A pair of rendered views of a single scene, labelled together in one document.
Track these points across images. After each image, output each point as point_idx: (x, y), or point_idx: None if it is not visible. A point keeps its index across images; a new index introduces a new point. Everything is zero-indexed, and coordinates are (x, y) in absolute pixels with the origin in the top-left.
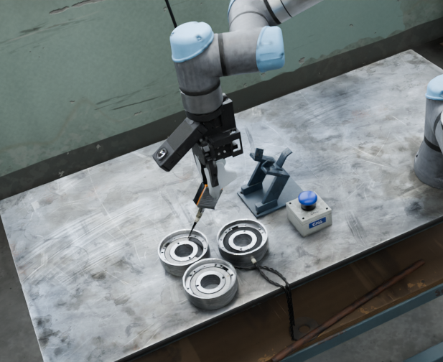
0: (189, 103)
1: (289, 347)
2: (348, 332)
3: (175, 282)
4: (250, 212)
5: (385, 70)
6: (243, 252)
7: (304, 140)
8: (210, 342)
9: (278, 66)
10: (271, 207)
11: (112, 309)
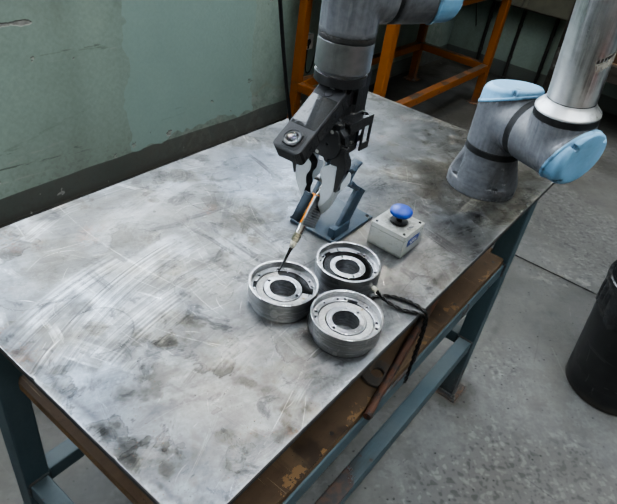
0: (342, 58)
1: (377, 395)
2: (412, 368)
3: (286, 331)
4: (320, 239)
5: None
6: (359, 280)
7: (324, 165)
8: None
9: (454, 14)
10: (344, 231)
11: (217, 384)
